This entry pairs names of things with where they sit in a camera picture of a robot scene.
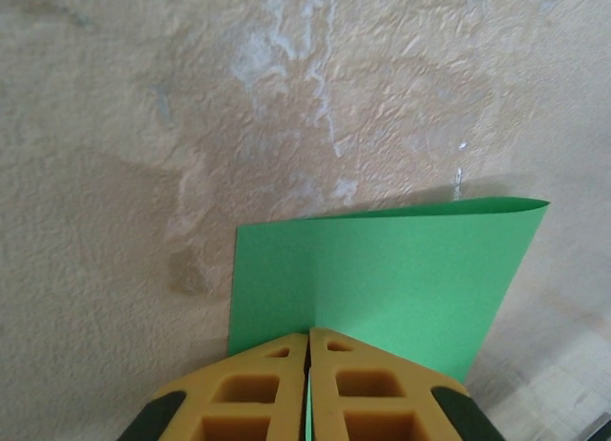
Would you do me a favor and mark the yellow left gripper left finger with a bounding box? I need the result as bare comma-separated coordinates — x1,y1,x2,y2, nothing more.
116,333,307,441

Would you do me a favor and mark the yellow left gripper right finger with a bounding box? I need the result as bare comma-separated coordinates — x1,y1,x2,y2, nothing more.
308,326,508,441

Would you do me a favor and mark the green cloth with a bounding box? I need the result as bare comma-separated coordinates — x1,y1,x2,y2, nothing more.
227,198,551,441

